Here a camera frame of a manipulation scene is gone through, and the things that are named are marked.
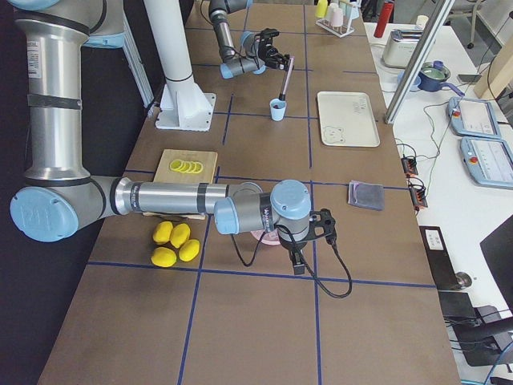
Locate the yellow cup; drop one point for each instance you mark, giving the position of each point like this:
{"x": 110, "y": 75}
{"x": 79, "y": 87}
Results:
{"x": 321, "y": 9}

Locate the light blue cup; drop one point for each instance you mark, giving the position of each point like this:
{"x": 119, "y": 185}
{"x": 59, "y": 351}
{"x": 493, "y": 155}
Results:
{"x": 277, "y": 114}

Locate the teach pendant tablet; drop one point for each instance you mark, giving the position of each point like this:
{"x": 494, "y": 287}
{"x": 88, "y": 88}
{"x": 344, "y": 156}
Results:
{"x": 473, "y": 117}
{"x": 489, "y": 161}

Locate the cream bear tray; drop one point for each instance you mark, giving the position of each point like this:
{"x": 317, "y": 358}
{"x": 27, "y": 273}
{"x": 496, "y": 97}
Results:
{"x": 347, "y": 120}

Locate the pink cup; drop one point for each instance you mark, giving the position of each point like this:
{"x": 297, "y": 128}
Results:
{"x": 335, "y": 17}

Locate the grey folded cloth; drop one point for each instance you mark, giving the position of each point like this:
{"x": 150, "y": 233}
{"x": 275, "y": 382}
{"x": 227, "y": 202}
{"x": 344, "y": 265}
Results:
{"x": 366, "y": 196}

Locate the blue saucepan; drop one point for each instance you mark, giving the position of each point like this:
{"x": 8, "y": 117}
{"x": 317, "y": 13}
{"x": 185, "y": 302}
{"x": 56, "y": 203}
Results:
{"x": 434, "y": 77}

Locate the wooden cutting board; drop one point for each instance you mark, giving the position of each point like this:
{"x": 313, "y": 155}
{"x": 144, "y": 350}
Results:
{"x": 165, "y": 175}

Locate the pink bowl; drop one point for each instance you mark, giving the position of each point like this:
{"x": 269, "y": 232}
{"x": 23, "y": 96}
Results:
{"x": 266, "y": 238}

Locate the white cup rack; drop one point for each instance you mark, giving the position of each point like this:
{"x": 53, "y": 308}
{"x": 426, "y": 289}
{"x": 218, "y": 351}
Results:
{"x": 351, "y": 11}

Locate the yellow lemon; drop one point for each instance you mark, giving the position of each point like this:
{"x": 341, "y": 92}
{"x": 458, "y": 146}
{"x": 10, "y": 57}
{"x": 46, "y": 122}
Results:
{"x": 180, "y": 235}
{"x": 189, "y": 250}
{"x": 162, "y": 232}
{"x": 163, "y": 257}

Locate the lemon slices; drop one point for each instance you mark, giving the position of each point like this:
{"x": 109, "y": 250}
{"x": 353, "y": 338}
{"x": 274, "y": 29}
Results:
{"x": 186, "y": 166}

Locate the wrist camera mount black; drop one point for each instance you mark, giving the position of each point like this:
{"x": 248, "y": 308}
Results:
{"x": 322, "y": 225}

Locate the blue bowl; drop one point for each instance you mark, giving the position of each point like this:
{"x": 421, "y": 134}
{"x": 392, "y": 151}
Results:
{"x": 414, "y": 86}

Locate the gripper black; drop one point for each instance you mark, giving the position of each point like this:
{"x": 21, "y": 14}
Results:
{"x": 266, "y": 52}
{"x": 290, "y": 246}

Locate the steel muddler black tip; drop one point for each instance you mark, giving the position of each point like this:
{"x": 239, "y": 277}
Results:
{"x": 286, "y": 80}

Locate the black monitor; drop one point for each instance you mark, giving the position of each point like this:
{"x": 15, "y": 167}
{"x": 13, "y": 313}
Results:
{"x": 497, "y": 250}

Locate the red bottle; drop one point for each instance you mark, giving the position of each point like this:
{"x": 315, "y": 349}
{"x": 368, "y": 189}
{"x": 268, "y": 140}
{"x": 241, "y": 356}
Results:
{"x": 384, "y": 17}

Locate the aluminium frame post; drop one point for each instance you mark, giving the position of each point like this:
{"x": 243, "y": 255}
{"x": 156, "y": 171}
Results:
{"x": 434, "y": 23}

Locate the white pedestal column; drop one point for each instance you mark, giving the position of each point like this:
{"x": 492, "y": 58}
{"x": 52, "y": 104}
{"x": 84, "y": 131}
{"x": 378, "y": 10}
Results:
{"x": 183, "y": 105}

